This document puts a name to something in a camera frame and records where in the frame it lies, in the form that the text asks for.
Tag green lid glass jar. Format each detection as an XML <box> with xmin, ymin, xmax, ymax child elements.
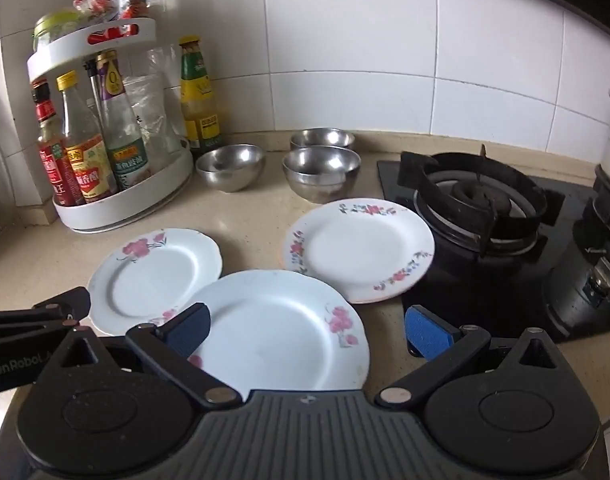
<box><xmin>32</xmin><ymin>10</ymin><xmax>86</xmax><ymax>53</ymax></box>

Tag white two-tier spice rack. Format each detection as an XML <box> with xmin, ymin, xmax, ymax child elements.
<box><xmin>26</xmin><ymin>16</ymin><xmax>194</xmax><ymax>234</ymax></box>

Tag slim black bottle top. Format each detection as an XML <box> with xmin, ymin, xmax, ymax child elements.
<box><xmin>83</xmin><ymin>59</ymin><xmax>103</xmax><ymax>111</ymax></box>

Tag red cap sauce bottle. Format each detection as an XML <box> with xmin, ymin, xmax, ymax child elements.
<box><xmin>31</xmin><ymin>77</ymin><xmax>83</xmax><ymax>207</ymax></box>

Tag black burner grate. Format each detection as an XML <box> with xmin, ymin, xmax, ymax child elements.
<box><xmin>397</xmin><ymin>144</ymin><xmax>566</xmax><ymax>261</ymax></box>

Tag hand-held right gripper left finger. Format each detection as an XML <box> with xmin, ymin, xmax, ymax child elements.
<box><xmin>50</xmin><ymin>302</ymin><xmax>243</xmax><ymax>409</ymax></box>

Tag clear bottle purple green labels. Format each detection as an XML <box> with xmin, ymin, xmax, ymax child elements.
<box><xmin>96</xmin><ymin>50</ymin><xmax>152</xmax><ymax>192</ymax></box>

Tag scalloped white plate pink flower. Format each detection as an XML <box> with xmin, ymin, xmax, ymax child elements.
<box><xmin>87</xmin><ymin>228</ymin><xmax>223</xmax><ymax>337</ymax></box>

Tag white plate floral rim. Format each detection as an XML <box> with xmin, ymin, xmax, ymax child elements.
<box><xmin>284</xmin><ymin>199</ymin><xmax>436</xmax><ymax>304</ymax></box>

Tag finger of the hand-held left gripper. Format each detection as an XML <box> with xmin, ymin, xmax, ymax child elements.
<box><xmin>0</xmin><ymin>287</ymin><xmax>92</xmax><ymax>348</ymax></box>

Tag stainless steel bowl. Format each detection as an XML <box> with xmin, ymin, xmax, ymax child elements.
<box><xmin>290</xmin><ymin>128</ymin><xmax>356</xmax><ymax>152</ymax></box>
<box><xmin>196</xmin><ymin>144</ymin><xmax>266</xmax><ymax>194</ymax></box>
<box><xmin>282</xmin><ymin>146</ymin><xmax>362</xmax><ymax>204</ymax></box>

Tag red labelled packet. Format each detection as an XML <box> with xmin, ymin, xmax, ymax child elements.
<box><xmin>56</xmin><ymin>70</ymin><xmax>118</xmax><ymax>204</ymax></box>

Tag black glass gas stove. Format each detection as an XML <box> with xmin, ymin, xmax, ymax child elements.
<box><xmin>376</xmin><ymin>150</ymin><xmax>610</xmax><ymax>346</ymax></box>

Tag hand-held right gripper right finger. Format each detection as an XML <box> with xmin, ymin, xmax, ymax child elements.
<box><xmin>375</xmin><ymin>305</ymin><xmax>570</xmax><ymax>410</ymax></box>

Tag large white plate pink flower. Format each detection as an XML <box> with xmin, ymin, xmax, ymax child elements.
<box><xmin>177</xmin><ymin>270</ymin><xmax>372</xmax><ymax>393</ymax></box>

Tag green yellow label sauce bottle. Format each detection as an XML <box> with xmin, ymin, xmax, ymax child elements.
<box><xmin>179</xmin><ymin>35</ymin><xmax>224</xmax><ymax>153</ymax></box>

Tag clear plastic bag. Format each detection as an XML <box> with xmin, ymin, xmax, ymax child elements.
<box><xmin>120</xmin><ymin>47</ymin><xmax>186</xmax><ymax>161</ymax></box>

